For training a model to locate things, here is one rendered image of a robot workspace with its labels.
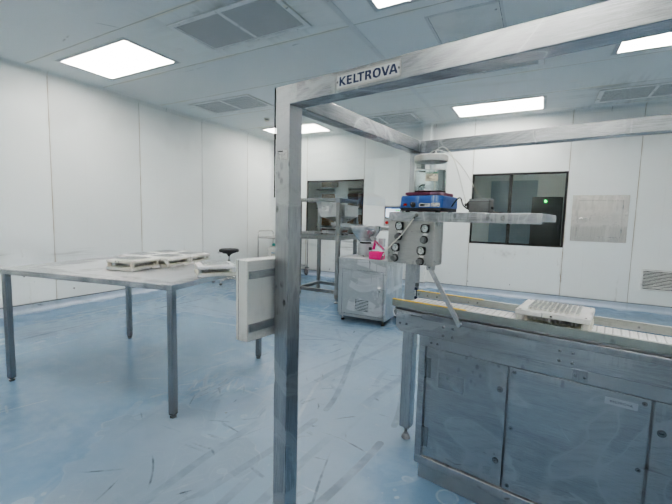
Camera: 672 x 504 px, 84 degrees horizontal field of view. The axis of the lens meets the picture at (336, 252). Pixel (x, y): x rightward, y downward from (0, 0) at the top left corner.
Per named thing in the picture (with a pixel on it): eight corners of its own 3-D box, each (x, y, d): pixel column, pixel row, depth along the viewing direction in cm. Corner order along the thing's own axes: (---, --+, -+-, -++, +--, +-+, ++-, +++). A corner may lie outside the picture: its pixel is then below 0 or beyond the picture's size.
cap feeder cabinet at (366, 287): (336, 319, 449) (337, 256, 443) (356, 309, 499) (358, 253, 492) (385, 328, 420) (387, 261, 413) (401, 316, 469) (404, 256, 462)
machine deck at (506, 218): (388, 220, 170) (388, 211, 169) (422, 221, 200) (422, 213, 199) (542, 224, 133) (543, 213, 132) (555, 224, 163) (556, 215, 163)
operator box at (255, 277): (235, 339, 119) (235, 259, 117) (274, 327, 133) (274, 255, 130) (247, 343, 116) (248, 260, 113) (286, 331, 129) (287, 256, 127)
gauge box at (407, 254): (386, 261, 171) (388, 218, 169) (397, 260, 180) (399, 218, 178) (432, 266, 158) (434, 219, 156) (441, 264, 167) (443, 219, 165)
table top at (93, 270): (-5, 273, 259) (-5, 268, 258) (127, 258, 363) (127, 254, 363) (171, 291, 213) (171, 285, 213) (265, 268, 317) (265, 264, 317)
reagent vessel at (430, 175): (407, 192, 171) (408, 150, 169) (420, 194, 183) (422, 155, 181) (439, 191, 162) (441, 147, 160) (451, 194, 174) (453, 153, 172)
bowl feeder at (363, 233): (345, 256, 455) (346, 225, 452) (358, 253, 487) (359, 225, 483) (383, 259, 432) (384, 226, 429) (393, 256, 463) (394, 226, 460)
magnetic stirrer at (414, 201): (397, 211, 170) (398, 192, 169) (417, 213, 187) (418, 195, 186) (440, 212, 158) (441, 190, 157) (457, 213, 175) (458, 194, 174)
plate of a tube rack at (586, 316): (514, 313, 145) (515, 308, 145) (527, 303, 164) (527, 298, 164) (590, 325, 130) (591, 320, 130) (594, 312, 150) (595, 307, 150)
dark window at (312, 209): (306, 233, 799) (307, 180, 789) (306, 233, 800) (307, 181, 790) (362, 236, 736) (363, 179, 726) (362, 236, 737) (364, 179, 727)
